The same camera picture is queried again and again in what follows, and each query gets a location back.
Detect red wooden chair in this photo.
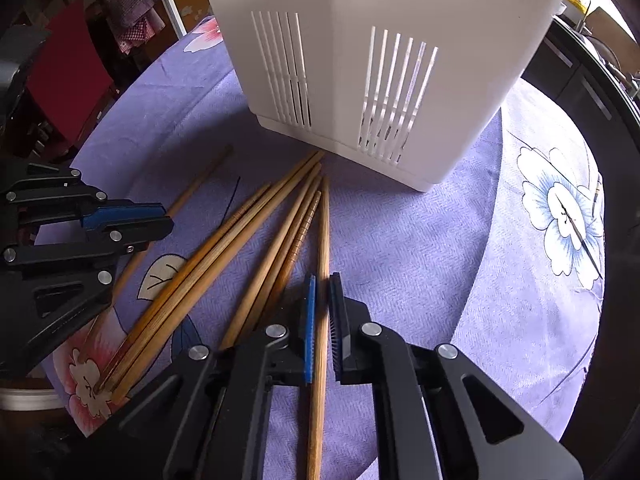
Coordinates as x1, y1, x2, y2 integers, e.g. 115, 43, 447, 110
27, 0, 120, 147

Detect purple floral tablecloth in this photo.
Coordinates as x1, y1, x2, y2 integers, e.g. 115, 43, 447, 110
42, 15, 607, 480

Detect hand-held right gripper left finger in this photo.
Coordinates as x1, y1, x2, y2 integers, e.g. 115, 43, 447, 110
80, 274, 318, 480

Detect dark kitchen counter cabinets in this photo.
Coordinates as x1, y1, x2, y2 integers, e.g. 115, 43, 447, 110
520, 12, 640, 141

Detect white round container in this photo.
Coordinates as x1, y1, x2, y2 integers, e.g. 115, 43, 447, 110
0, 385, 63, 412

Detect single bamboo chopstick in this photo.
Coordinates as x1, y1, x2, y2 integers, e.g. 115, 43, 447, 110
305, 175, 332, 480

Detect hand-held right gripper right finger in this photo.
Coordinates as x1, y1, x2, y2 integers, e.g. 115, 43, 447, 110
327, 271, 586, 480

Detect pile of wooden chopsticks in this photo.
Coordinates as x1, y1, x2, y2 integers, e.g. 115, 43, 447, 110
92, 146, 331, 406

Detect checked purple apron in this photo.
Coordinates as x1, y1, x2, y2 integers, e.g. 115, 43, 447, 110
95, 0, 168, 54

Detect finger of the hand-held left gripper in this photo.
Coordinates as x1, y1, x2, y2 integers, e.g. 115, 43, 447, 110
0, 217, 175, 377
0, 164, 167, 229

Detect white slotted utensil holder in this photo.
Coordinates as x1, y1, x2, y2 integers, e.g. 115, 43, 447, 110
195, 0, 576, 194

